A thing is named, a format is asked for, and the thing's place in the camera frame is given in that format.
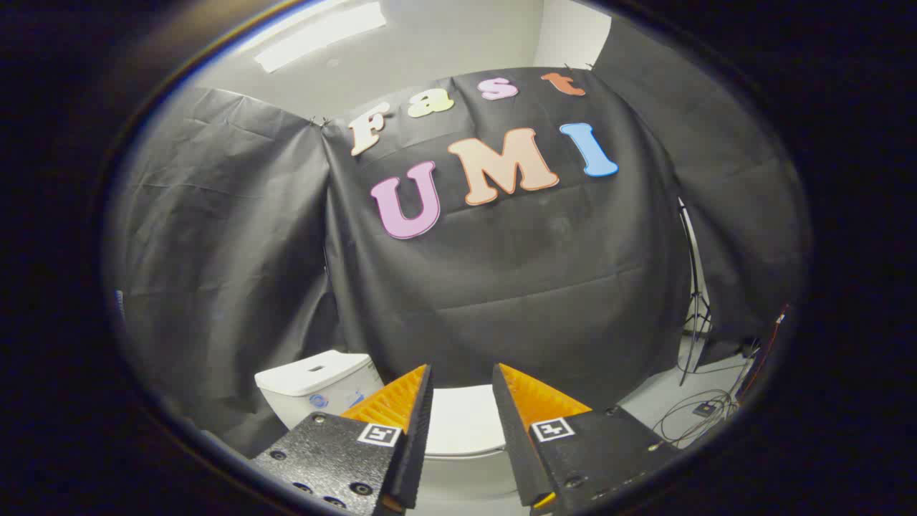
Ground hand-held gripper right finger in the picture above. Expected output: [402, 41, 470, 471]
[491, 363, 681, 516]

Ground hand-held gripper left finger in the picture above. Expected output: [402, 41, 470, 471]
[251, 364, 435, 516]

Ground black backdrop cloth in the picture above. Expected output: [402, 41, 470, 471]
[321, 67, 693, 411]

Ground black light stand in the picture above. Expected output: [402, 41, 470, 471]
[677, 199, 714, 388]

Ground black cable coil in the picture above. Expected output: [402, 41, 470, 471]
[652, 389, 742, 449]

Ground red cable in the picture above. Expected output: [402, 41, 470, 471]
[738, 305, 790, 402]

